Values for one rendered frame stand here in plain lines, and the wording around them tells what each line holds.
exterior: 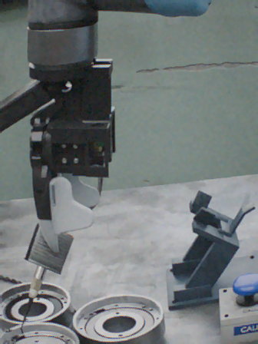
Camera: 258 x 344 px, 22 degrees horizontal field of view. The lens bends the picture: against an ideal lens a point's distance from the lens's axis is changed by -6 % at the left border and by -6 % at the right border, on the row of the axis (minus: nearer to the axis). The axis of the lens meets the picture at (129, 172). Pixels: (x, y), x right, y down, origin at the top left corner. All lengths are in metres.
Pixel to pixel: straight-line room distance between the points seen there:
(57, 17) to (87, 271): 0.43
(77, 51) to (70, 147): 0.10
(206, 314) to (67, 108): 0.30
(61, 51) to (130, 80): 1.66
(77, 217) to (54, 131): 0.10
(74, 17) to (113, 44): 1.64
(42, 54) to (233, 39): 1.66
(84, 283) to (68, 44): 0.38
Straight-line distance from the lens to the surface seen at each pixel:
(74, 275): 0.94
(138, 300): 0.79
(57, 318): 0.78
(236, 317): 0.72
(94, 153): 0.70
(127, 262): 0.95
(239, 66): 2.30
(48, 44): 0.65
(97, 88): 0.68
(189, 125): 2.35
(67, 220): 0.72
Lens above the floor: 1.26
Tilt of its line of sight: 21 degrees down
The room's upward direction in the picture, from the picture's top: 9 degrees counter-clockwise
